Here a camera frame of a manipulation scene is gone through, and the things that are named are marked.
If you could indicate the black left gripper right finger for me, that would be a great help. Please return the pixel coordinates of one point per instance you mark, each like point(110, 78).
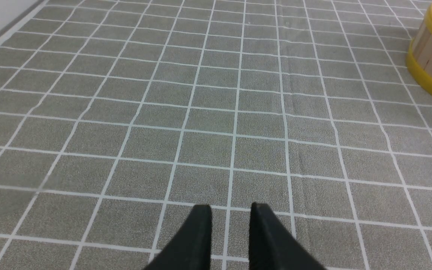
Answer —
point(271, 245)

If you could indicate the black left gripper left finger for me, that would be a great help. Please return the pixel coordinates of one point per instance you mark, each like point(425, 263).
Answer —
point(190, 248)

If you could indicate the grey checkered tablecloth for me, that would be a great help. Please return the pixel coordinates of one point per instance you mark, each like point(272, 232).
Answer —
point(117, 116)

